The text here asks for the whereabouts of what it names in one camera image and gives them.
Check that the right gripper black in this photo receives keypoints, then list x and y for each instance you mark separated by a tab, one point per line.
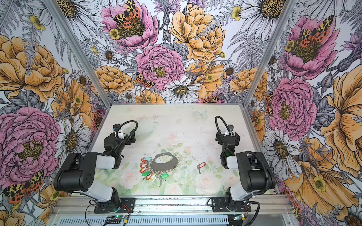
227	142

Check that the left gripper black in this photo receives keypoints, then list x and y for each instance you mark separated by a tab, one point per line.
113	145

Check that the metal key organizer plate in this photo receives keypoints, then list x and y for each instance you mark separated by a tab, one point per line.
163	163

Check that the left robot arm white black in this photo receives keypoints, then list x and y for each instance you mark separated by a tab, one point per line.
77	173

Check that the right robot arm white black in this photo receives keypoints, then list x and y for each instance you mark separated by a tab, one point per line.
255	175

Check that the loose key with red tag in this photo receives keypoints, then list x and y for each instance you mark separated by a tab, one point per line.
200	166

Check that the green key tag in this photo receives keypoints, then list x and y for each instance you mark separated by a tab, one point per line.
164	176

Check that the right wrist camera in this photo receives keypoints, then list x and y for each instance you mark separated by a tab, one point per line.
230	128

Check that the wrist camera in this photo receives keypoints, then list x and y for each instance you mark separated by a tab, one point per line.
230	128
117	127

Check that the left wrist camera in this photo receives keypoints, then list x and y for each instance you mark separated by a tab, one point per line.
117	127

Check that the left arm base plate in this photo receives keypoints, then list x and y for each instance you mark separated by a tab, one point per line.
124	205

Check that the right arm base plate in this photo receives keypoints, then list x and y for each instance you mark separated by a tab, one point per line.
221	204

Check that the aluminium front rail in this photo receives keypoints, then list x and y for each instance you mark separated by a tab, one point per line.
80	206

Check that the white vented cable duct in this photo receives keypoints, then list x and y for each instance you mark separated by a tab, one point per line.
170	220

